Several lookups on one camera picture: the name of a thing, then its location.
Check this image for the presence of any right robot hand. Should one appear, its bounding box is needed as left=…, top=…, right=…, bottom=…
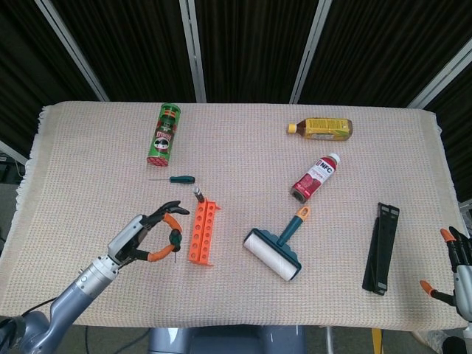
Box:
left=419, top=226, right=472, bottom=318

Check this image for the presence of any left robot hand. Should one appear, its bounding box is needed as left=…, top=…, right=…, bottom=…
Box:
left=107, top=200, right=191, bottom=267

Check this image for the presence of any green black handle screwdriver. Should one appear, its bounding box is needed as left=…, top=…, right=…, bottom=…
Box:
left=168, top=229, right=184, bottom=264

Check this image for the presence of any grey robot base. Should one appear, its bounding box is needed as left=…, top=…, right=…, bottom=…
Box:
left=147, top=326, right=307, bottom=354

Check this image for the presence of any orange tool holder rack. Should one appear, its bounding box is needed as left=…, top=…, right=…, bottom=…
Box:
left=187, top=198, right=225, bottom=268

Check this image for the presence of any black bar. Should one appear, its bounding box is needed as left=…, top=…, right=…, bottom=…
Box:
left=361, top=201, right=400, bottom=296

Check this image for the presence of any green Pringles chips can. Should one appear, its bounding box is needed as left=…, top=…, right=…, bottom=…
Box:
left=146, top=103, right=182, bottom=167

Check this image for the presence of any beige woven tablecloth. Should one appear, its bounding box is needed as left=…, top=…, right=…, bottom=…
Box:
left=0, top=101, right=466, bottom=331

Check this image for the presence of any teal lint roller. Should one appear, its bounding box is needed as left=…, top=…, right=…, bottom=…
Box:
left=243, top=205, right=311, bottom=283

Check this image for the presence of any red NFC juice bottle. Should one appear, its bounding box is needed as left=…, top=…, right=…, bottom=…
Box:
left=289, top=152, right=341, bottom=205

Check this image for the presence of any yellow tea bottle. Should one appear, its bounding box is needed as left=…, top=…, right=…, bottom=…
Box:
left=288, top=117, right=354, bottom=142

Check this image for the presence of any small teal handle screwdriver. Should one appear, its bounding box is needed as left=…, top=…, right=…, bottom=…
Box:
left=148, top=176, right=196, bottom=185

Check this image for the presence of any grey partition frame post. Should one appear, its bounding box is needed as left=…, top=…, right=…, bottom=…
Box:
left=407, top=47, right=472, bottom=110
left=179, top=0, right=207, bottom=103
left=289, top=0, right=333, bottom=105
left=35, top=0, right=110, bottom=103
left=0, top=139, right=30, bottom=165

